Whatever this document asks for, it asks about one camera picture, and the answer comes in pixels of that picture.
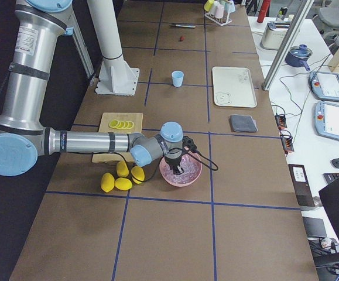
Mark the cream bear serving tray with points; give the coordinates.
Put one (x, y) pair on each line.
(233, 87)

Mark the black keyboard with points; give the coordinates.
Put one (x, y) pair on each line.
(330, 177)

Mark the pink cup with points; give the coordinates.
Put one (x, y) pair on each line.
(218, 12)

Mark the grey folded cloth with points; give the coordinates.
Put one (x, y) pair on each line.
(243, 123)

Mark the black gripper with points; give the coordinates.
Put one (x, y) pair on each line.
(173, 161)

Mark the whole yellow lemon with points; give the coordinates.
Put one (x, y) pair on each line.
(122, 169)
(137, 174)
(123, 184)
(107, 182)

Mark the red bottle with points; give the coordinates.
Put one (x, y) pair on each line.
(263, 11)

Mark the teach pendant tablet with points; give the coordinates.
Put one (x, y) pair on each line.
(324, 85)
(326, 120)

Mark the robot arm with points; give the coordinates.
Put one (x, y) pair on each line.
(23, 138)

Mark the black box with label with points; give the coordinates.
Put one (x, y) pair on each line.
(302, 189)

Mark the light blue plastic cup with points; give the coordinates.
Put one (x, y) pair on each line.
(177, 78)

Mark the lemon slice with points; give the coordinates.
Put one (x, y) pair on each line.
(113, 124)
(122, 124)

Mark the yellow green cup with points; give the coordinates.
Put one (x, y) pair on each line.
(208, 5)

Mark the cream toaster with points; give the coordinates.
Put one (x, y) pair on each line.
(274, 34)

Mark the mint green cup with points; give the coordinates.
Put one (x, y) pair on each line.
(229, 6)

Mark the pink bowl of ice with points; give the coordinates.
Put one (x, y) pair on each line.
(192, 169)

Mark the blue saucepan with lid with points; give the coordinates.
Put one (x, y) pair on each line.
(298, 56)

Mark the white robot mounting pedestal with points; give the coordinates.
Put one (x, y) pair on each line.
(116, 77)

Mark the steel muddler black tip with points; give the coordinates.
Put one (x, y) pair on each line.
(178, 25)

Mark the white wire cup rack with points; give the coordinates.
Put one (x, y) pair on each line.
(225, 20)

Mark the aluminium frame post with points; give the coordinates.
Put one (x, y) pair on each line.
(287, 42)

